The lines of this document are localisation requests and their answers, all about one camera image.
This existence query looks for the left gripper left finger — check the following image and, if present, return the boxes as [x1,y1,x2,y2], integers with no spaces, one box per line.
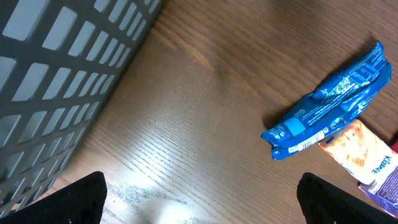
[1,171,107,224]

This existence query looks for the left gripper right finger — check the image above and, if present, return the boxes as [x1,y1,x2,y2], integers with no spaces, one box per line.
[297,172,397,224]

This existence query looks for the orange Kleenex tissue pack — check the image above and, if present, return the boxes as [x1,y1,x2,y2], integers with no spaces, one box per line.
[319,119,397,185]

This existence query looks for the blue snack wrapper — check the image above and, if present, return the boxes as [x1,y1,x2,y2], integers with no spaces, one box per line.
[261,42,392,160]

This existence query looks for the grey plastic mesh basket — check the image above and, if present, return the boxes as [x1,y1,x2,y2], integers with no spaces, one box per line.
[1,0,162,217]

